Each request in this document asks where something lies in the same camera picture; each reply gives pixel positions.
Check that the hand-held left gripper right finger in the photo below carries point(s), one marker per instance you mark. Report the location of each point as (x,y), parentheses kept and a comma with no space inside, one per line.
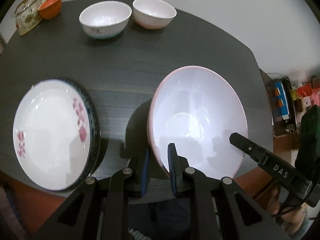
(172,170)

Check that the blue and white box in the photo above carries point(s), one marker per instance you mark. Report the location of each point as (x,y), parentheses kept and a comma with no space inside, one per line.
(282,100)

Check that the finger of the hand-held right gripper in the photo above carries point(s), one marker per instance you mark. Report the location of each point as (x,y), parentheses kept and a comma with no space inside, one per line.
(247,147)

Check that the orange teacup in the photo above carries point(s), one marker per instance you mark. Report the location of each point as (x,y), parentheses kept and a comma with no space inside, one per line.
(51,8)

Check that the white plate with pink flowers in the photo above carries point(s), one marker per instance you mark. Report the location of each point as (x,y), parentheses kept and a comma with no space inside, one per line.
(50,135)

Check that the orange packet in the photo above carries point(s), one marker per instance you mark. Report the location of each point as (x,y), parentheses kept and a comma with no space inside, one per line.
(305,91)

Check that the plain white bowl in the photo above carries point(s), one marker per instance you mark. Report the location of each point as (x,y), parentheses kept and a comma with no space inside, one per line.
(153,11)

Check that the large pink bowl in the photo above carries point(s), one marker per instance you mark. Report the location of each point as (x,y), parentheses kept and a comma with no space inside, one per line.
(200,105)

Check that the person's right hand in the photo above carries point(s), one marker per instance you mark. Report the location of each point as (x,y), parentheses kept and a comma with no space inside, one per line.
(272,205)

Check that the floral ceramic teapot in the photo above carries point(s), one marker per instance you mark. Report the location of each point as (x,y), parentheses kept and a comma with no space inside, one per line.
(26,17)

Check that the dark wooden side cabinet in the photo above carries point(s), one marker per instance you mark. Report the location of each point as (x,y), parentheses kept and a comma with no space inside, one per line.
(270,100)

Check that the white bowl with black print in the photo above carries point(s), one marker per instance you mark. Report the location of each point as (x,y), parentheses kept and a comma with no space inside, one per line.
(105,17)

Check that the grey fluffy cloth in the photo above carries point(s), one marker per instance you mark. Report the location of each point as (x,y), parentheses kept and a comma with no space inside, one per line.
(138,235)

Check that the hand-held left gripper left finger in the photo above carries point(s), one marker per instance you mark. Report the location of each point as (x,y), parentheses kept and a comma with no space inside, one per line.
(145,172)

